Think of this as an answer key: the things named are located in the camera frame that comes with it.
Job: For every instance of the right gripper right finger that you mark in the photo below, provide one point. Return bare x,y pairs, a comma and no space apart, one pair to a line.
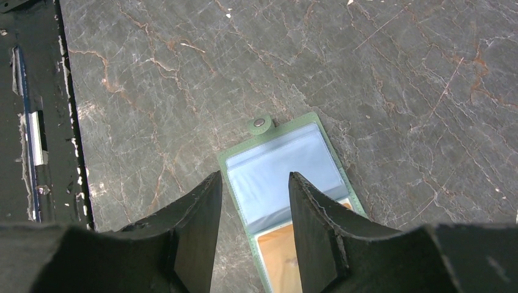
339,250

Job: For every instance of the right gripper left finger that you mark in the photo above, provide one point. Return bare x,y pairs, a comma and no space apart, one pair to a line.
172,250

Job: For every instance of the green card holder wallet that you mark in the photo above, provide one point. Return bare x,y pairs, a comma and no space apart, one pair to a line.
257,170

